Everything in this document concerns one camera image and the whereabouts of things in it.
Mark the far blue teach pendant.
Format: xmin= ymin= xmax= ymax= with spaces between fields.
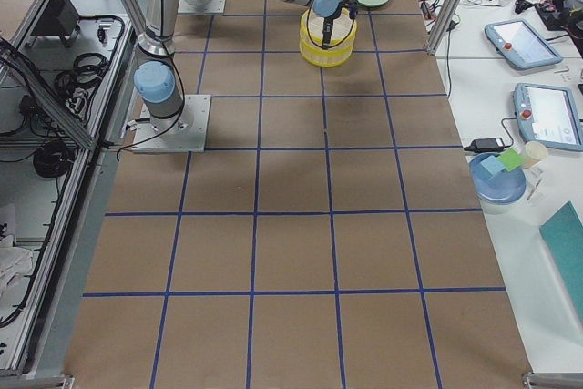
xmin=484 ymin=19 xmax=563 ymax=70

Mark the blue cube block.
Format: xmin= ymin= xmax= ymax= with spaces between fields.
xmin=480 ymin=155 xmax=505 ymax=178

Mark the green cube block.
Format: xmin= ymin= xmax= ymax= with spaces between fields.
xmin=496 ymin=148 xmax=523 ymax=172

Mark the aluminium frame post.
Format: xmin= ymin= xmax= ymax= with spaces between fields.
xmin=424 ymin=0 xmax=485 ymax=56

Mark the white crumpled cloth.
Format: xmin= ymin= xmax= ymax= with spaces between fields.
xmin=0 ymin=204 xmax=34 ymax=299

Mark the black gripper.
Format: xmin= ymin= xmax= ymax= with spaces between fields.
xmin=322 ymin=16 xmax=335 ymax=49

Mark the blue plate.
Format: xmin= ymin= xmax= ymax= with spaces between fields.
xmin=469 ymin=153 xmax=527 ymax=205

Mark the near blue teach pendant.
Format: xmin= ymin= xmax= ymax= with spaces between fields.
xmin=513 ymin=83 xmax=582 ymax=152

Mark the yellow steamer layer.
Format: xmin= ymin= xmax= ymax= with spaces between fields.
xmin=299 ymin=40 xmax=353 ymax=67
xmin=300 ymin=8 xmax=357 ymax=51

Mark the blue teach pendant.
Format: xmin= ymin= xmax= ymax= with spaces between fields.
xmin=513 ymin=83 xmax=582 ymax=152
xmin=484 ymin=19 xmax=563 ymax=70

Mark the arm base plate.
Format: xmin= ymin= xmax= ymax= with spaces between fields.
xmin=178 ymin=0 xmax=226 ymax=15
xmin=130 ymin=94 xmax=211 ymax=153

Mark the black power adapter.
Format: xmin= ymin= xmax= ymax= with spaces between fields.
xmin=464 ymin=138 xmax=506 ymax=154

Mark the beige cup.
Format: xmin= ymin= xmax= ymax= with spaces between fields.
xmin=520 ymin=141 xmax=548 ymax=169

